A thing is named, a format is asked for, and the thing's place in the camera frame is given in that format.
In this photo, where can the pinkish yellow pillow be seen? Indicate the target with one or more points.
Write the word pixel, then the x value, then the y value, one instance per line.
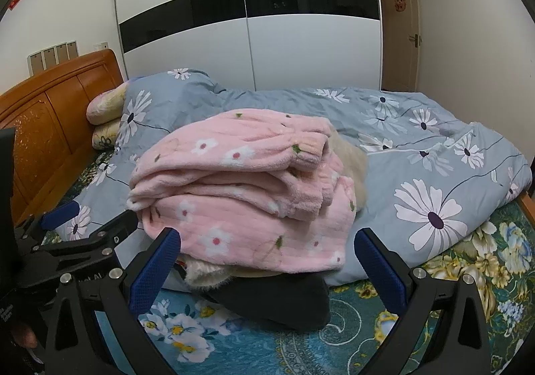
pixel 104 105

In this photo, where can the yellow dark-flowered pillow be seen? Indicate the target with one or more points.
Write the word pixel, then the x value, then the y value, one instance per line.
pixel 104 136

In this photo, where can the person's left hand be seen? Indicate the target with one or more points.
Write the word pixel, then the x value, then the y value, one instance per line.
pixel 23 335

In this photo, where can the grey daisy print duvet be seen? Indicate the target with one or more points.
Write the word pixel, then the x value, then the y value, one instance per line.
pixel 292 105

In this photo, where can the pink floral fleece pajama garment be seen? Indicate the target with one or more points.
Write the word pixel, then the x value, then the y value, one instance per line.
pixel 230 149
pixel 250 241

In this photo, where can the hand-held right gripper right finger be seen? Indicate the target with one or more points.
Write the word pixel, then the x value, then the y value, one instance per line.
pixel 381 270

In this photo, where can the wooden bed headboard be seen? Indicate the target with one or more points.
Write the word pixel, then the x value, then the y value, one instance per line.
pixel 46 128

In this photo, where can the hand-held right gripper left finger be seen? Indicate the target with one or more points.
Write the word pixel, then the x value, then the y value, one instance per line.
pixel 155 270

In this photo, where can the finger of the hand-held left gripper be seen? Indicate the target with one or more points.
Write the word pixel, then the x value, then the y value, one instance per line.
pixel 106 238
pixel 60 214

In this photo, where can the teal floral bedsheet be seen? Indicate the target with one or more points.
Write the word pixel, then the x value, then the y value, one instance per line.
pixel 359 341

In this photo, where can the red door decoration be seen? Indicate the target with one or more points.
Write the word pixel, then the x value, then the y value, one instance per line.
pixel 400 1

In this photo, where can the dark grey garment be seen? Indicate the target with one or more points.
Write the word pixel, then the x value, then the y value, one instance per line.
pixel 292 299

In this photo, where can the beige room door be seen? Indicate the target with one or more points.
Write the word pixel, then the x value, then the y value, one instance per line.
pixel 397 49

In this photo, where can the beige fuzzy garment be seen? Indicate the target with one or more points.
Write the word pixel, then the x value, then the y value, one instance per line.
pixel 354 166

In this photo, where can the grey wall frame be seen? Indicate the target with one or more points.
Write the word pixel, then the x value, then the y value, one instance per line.
pixel 73 50
pixel 62 53
pixel 35 63
pixel 49 57

